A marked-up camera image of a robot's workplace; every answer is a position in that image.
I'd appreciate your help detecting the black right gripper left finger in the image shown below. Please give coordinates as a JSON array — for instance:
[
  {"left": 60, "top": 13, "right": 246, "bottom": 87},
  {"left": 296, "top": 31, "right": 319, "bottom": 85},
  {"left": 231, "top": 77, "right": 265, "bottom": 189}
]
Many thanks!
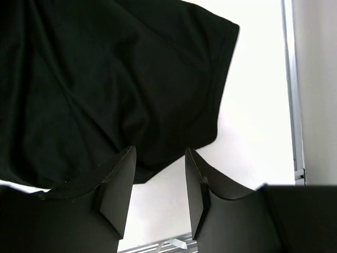
[{"left": 1, "top": 147, "right": 136, "bottom": 252}]

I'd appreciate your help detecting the aluminium table rail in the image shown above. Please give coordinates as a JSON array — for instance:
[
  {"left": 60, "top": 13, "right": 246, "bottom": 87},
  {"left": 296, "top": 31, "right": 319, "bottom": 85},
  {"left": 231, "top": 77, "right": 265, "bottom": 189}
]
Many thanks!
[{"left": 281, "top": 0, "right": 306, "bottom": 185}]

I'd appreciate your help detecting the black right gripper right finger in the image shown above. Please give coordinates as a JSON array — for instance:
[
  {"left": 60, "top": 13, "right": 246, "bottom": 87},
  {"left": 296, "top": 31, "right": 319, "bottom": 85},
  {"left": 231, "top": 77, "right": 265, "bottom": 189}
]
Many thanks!
[{"left": 185, "top": 149, "right": 336, "bottom": 252}]

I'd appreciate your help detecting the black t-shirt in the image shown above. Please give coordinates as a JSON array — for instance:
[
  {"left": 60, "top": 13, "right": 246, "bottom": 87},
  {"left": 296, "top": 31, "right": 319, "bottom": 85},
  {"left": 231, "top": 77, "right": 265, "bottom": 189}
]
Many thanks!
[{"left": 1, "top": 1, "right": 240, "bottom": 189}]

